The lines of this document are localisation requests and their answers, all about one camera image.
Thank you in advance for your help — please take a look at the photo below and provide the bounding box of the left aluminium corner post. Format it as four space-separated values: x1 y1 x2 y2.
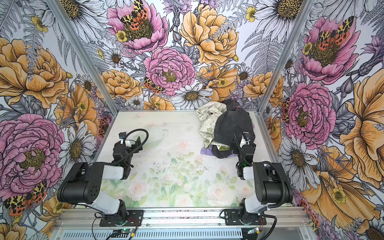
47 1 119 117

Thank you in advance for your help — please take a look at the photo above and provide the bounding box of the black cloth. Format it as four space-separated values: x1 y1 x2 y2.
212 99 256 159

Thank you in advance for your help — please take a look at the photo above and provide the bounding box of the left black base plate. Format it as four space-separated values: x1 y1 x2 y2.
99 210 145 227

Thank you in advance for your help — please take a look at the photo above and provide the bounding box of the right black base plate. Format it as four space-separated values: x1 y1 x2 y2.
220 209 267 226

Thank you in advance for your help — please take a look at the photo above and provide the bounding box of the aluminium front rail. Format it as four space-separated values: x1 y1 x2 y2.
54 206 310 231

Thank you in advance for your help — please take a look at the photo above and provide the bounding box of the aluminium corner post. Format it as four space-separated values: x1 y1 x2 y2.
47 1 119 117
257 0 316 114

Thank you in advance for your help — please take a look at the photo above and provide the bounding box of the purple cloth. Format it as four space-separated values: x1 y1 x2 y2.
201 146 236 159

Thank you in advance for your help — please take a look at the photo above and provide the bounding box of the right aluminium corner post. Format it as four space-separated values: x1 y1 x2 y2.
257 0 316 114

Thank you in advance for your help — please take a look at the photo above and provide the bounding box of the left black corrugated cable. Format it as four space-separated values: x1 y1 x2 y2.
112 128 150 166

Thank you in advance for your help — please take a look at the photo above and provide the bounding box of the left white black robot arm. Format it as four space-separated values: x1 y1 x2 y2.
57 129 149 226

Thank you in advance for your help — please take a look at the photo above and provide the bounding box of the white vented cable duct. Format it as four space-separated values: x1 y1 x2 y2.
56 228 243 240

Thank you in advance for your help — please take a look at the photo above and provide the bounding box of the cream patterned cloth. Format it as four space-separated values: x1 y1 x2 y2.
197 102 230 151

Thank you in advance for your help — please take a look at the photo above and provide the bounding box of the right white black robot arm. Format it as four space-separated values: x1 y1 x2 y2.
235 132 293 225

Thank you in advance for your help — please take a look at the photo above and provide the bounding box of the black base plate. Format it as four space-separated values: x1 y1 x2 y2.
220 209 267 226
99 210 145 227

